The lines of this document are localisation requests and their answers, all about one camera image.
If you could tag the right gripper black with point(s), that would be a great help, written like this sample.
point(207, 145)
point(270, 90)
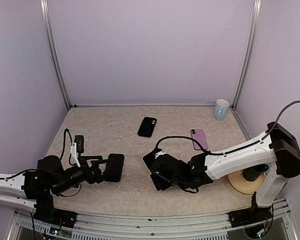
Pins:
point(159, 183)

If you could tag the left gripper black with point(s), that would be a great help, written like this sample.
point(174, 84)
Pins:
point(97, 176)

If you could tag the white-edged phone screen up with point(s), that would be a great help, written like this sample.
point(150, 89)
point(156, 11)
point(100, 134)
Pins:
point(148, 160)

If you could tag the purple phone back up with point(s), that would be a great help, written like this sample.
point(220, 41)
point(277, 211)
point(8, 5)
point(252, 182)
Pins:
point(199, 136)

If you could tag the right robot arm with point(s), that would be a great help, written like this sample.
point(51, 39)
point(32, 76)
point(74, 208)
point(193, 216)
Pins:
point(276, 147)

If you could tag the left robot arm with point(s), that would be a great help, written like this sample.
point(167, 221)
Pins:
point(35, 189)

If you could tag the beige plate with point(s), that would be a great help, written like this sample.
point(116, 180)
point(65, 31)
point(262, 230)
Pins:
point(239, 183)

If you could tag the dark green mug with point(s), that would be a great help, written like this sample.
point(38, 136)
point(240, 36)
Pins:
point(252, 173)

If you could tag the light blue mug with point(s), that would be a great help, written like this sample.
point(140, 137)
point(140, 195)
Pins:
point(221, 109)

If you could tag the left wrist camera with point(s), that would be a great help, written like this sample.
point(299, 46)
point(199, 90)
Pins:
point(76, 149)

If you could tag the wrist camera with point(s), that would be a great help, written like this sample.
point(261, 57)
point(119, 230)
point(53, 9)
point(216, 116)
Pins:
point(160, 153)
point(76, 149)

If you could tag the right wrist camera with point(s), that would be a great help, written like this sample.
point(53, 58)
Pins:
point(160, 153)

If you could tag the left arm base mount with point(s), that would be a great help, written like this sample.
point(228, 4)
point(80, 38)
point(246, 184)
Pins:
point(55, 215)

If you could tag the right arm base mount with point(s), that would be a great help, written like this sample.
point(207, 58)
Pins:
point(250, 215)

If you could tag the left aluminium frame post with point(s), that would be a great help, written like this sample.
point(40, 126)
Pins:
point(53, 53)

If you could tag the aluminium frame post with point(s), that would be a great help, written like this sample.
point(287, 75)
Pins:
point(53, 53)
point(248, 53)

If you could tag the right aluminium frame post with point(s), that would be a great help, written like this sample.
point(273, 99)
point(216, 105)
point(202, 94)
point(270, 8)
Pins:
point(248, 53)

